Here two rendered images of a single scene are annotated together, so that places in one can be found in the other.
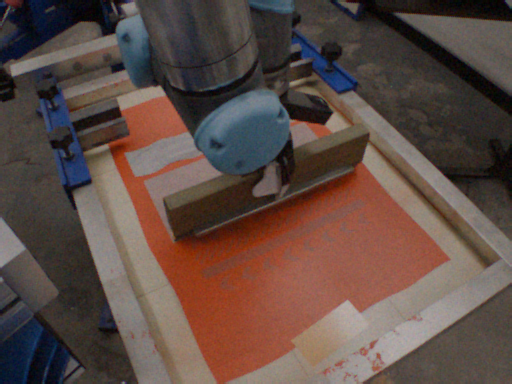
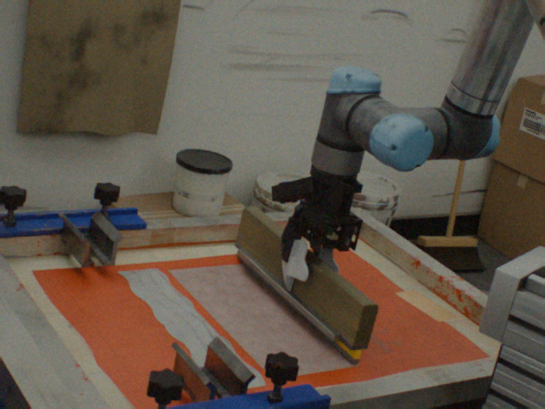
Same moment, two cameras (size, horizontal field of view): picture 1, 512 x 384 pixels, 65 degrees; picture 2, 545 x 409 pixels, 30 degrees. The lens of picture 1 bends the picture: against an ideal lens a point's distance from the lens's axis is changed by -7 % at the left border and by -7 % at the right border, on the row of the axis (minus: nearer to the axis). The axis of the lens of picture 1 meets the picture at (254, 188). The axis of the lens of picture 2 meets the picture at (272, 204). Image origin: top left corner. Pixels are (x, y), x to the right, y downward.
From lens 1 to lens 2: 160 cm
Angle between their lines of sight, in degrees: 79
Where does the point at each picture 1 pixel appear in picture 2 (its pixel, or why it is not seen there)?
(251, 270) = (378, 329)
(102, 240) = (389, 383)
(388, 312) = (401, 280)
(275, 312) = (416, 325)
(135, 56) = (432, 135)
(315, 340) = (435, 312)
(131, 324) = (472, 370)
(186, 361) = not seen: hidden behind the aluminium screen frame
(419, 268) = (356, 259)
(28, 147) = not seen: outside the picture
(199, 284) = (401, 355)
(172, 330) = not seen: hidden behind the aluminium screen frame
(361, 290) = (384, 286)
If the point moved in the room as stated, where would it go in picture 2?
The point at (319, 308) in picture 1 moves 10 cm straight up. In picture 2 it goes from (405, 306) to (419, 252)
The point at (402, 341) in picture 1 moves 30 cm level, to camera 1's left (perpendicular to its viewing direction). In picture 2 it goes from (437, 266) to (478, 352)
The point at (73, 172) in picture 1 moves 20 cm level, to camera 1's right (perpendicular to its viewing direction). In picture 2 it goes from (302, 396) to (290, 321)
